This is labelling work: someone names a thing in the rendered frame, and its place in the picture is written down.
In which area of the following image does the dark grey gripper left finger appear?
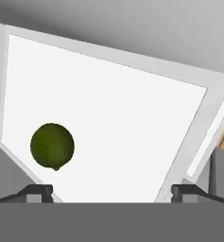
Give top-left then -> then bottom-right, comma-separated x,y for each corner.
0,184 -> 54,204

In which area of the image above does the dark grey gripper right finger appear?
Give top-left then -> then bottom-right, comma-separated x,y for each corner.
170,184 -> 224,204

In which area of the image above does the green lime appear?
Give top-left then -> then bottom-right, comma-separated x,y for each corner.
29,122 -> 76,172

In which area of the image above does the white freezer rack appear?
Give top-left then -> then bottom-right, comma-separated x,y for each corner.
1,33 -> 209,203

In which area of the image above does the white freezer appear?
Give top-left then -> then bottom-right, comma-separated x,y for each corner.
0,0 -> 224,203

